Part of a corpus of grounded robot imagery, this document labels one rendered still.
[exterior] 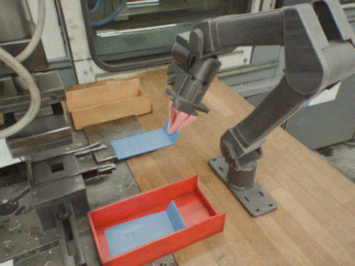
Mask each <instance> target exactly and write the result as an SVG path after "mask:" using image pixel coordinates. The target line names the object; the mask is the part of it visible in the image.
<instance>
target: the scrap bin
mask: <svg viewBox="0 0 355 266"><path fill-rule="evenodd" d="M197 179H198V174H196V175H193V176H190V177H187V178H183V179H181V180H178V181H176V182H173V183H170V184H167V185H165V186H161V187H158V188H155V189H153V190H150V191H146V192H143V193H140V194H137V195H134V196H131V197H129V198H127V199H124V200H121V201H117V202H114V203H111V204H108V205H106V206H104V207H100V208H97V209H94V210H92V211H89V212H87V215H88V219H89V224H90V228H91V231H92V235H93V238H94V242H95V245H96V248H97V252H98V256H99V259H100V263H101V265H102V266H144V265H146V264H149V263H151V262H154V261H156V260H157V259H160V258H162V257H165V256H167V255H169V254H172V253H175V252H176V251H178V250H181V249H183V248H185V247H188V246H190V245H193V244H195V243H198V242H200V241H202V240H203V239H206V238H208V237H211V236H214V235H216V234H218V233H221V232H223V231H224V225H225V218H226V212H223V213H220V214H218V213H217V211H216V209H214V207H213V205H212V204H211V203H210V201H209V200H208V198H207V197H206V195H205V194H204V193H203V192H202V190H201V189H200V188H199V186H198V185H197ZM171 201H174V203H175V205H176V208H177V210H178V211H179V213H180V215H181V217H182V220H183V221H184V223H185V225H186V227H184V228H182V229H179V230H177V231H176V232H173V233H170V234H167V235H165V236H162V237H160V238H157V239H155V240H153V241H151V242H148V243H145V244H143V245H140V246H138V247H135V248H132V249H131V250H129V251H126V252H124V253H121V254H118V255H117V256H114V257H112V258H111V257H110V254H109V249H108V245H107V240H106V237H105V233H104V230H106V228H109V227H113V226H117V225H119V224H121V223H124V222H128V221H132V220H134V219H138V218H141V217H145V216H147V215H149V214H152V213H159V212H162V211H165V210H166V209H167V207H168V205H169V204H170V203H171Z"/></svg>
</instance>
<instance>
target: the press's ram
mask: <svg viewBox="0 0 355 266"><path fill-rule="evenodd" d="M28 72H29V74H30V75H31V76H32V78H33V79H34V81H35V83H36V84H37V86H38V89H39V93H40V106H39V110H38V112H37V114H36V116H35V118H34V119H33V120H32V121H31V122H30V123H29V124H28V125H27V126H26V127H25V128H24V129H22V130H21V131H19V132H18V133H15V134H13V135H11V136H9V137H6V138H5V141H6V145H7V148H8V151H9V154H11V157H12V159H15V158H19V159H20V160H21V161H27V160H29V159H30V157H31V154H35V153H37V152H42V151H47V150H51V149H55V148H59V147H62V146H67V145H71V144H74V139H73V134H72V130H71V127H70V124H69V121H68V118H67V116H66V114H65V111H64V108H63V105H62V101H66V100H67V96H66V92H65V88H64V85H63V82H62V81H61V79H60V76H59V73H58V71H57V70H53V71H48V72H46V73H36V74H34V70H28ZM7 75H10V76H11V78H3V79H0V114H1V113H3V118H4V129H7V128H9V127H11V126H12V125H14V124H15V123H17V122H18V121H20V120H21V119H22V118H23V116H25V115H26V113H27V112H28V110H29V107H30V105H31V93H30V91H29V89H28V87H27V86H26V83H25V82H24V80H23V79H22V78H21V77H20V76H19V74H18V73H11V74H7Z"/></svg>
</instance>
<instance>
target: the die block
mask: <svg viewBox="0 0 355 266"><path fill-rule="evenodd" d="M63 170H64V166H61V167H57V168H53V169H52V173H55V172H58V171H63ZM63 201H69V202H71V204H72V207H73V211H74V215H75V219H76V220H77V219H80V218H83V217H86V216H88V215H87V212H89V211H91V209H90V204H89V200H88V195H87V192H82V193H79V194H76V195H72V196H70V197H67V198H64V199H60V200H57V201H54V202H52V203H49V204H45V205H42V206H38V207H35V208H34V211H35V214H36V216H37V218H38V222H39V224H40V227H41V229H42V231H47V230H49V229H52V228H56V223H55V218H54V213H53V207H54V206H55V205H56V204H57V203H59V202H63Z"/></svg>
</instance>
